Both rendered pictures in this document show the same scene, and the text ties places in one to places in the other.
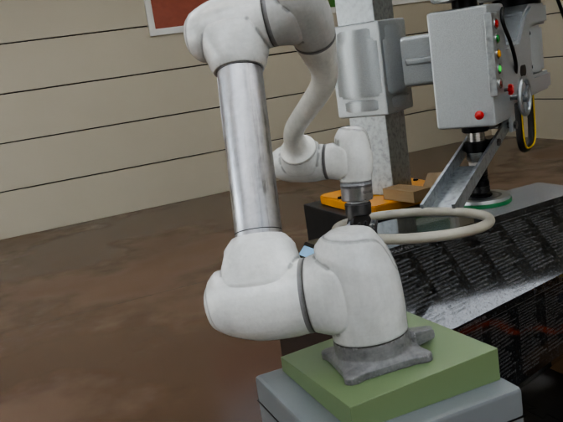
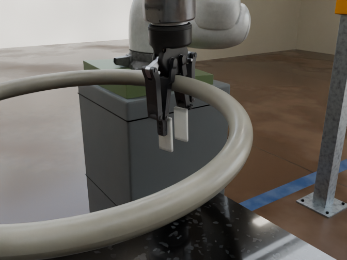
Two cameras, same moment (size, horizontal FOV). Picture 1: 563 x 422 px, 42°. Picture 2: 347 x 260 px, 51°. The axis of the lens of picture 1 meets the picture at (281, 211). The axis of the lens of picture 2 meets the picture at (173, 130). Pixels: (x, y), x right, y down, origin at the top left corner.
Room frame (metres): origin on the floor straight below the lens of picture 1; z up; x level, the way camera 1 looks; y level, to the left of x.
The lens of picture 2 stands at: (2.64, -0.36, 1.09)
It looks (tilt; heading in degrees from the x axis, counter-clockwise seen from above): 20 degrees down; 167
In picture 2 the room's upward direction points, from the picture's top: straight up
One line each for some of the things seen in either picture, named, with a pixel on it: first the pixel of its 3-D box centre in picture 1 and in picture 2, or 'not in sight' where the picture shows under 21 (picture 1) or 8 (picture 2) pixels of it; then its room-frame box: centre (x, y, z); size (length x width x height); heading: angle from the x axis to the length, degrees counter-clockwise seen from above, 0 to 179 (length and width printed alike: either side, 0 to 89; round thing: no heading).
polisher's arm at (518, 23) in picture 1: (505, 64); not in sight; (2.99, -0.99, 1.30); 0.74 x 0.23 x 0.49; 145
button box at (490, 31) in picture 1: (493, 54); not in sight; (2.55, -0.81, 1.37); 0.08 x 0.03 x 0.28; 145
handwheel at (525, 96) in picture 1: (514, 96); not in sight; (2.71, -0.92, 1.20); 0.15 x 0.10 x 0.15; 145
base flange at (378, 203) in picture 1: (385, 193); not in sight; (3.38, -0.50, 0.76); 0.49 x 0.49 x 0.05; 23
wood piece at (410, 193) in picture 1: (406, 192); not in sight; (3.13, -0.56, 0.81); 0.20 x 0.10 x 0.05; 31
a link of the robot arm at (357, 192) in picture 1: (356, 192); (169, 5); (2.01, -0.22, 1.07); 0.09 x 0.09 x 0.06
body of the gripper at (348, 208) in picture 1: (358, 217); (170, 49); (2.00, -0.21, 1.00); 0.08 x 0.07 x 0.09; 130
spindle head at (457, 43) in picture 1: (477, 69); not in sight; (2.74, -0.80, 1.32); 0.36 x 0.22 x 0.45; 145
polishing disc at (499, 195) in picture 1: (481, 197); not in sight; (2.68, -0.76, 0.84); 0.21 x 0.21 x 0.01
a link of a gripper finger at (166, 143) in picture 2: not in sight; (165, 133); (2.01, -0.23, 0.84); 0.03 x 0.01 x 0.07; 40
